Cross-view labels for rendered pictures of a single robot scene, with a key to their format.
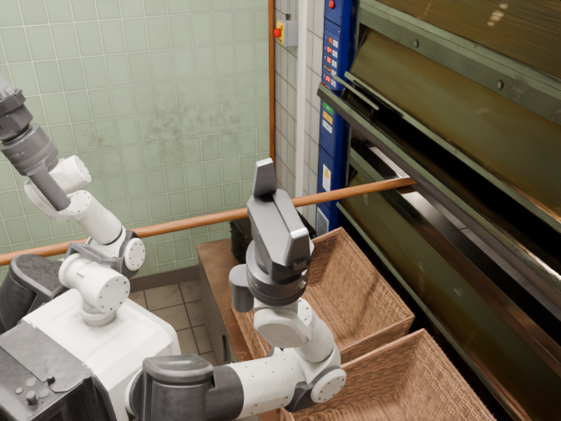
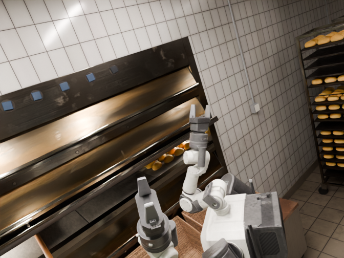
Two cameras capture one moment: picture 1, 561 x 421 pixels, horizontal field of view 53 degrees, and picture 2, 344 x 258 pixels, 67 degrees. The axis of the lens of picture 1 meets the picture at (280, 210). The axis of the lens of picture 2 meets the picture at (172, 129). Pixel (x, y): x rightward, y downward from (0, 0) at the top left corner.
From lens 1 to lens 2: 1.54 m
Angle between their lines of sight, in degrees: 94
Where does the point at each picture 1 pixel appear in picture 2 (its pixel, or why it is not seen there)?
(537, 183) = (113, 159)
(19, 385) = (267, 203)
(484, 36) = (61, 143)
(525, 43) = (79, 131)
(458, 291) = (113, 231)
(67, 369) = (251, 199)
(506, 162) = (100, 167)
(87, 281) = (221, 185)
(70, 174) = not seen: hidden behind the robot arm
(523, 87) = (86, 144)
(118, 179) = not seen: outside the picture
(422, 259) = (90, 251)
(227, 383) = not seen: hidden behind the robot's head
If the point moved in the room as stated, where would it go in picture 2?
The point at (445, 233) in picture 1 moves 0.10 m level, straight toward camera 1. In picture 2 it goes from (92, 224) to (106, 220)
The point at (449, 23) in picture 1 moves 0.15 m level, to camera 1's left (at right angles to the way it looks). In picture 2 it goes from (38, 154) to (33, 162)
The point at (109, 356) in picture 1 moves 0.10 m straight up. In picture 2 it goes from (236, 196) to (230, 176)
